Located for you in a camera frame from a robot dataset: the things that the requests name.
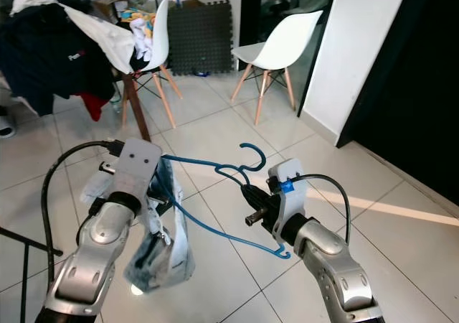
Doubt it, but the blue plastic clothes hanger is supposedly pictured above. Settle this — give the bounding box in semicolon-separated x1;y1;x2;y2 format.
161;144;292;259

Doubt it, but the light washed denim garment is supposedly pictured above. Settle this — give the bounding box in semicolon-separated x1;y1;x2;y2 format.
80;158;196;295

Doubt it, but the red cloth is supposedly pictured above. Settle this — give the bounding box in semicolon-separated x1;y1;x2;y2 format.
80;91;110;121

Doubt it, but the black metal clothes rack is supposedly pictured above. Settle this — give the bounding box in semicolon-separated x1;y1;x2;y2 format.
0;228;64;323

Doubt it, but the white slipper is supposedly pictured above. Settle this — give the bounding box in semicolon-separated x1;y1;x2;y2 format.
0;115;16;139

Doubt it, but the navy shirt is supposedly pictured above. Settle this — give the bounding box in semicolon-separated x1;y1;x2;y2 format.
0;4;115;117

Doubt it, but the white garment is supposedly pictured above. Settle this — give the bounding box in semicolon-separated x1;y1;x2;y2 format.
68;6;138;74

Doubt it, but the white chair with wooden legs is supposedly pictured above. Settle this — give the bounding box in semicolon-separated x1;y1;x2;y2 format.
115;0;184;130
231;10;325;126

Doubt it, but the dark foam puzzle mat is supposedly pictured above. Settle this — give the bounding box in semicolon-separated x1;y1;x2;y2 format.
166;0;234;78

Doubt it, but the cardboard box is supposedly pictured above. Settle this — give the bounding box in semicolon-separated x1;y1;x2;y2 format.
93;0;128;22

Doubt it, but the crumpled white cloth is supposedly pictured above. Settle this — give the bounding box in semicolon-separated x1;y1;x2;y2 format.
11;0;60;17

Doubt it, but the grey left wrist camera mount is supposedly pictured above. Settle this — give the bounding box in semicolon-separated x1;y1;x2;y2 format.
115;138;163;198

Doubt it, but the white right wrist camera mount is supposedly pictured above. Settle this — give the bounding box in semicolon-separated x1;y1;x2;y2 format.
268;159;306;220

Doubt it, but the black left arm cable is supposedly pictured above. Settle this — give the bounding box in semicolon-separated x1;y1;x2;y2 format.
41;140;124;281

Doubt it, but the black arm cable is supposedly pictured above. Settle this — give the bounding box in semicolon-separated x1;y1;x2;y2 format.
298;174;351;246
41;140;124;281

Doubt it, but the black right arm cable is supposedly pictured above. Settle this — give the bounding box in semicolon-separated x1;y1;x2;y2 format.
298;174;351;246

